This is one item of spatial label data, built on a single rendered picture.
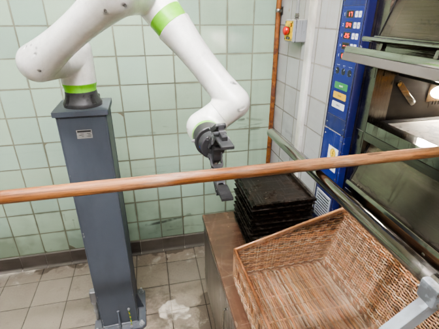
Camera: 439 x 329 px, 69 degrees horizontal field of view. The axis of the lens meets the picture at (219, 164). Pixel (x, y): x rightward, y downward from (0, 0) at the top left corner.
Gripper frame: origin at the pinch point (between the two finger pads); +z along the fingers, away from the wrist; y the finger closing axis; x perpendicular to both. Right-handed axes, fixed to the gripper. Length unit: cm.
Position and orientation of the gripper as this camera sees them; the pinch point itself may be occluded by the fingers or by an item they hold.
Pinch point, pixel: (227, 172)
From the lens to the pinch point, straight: 76.7
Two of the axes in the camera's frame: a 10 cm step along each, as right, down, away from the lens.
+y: 0.0, 9.0, 4.3
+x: -9.8, 0.9, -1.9
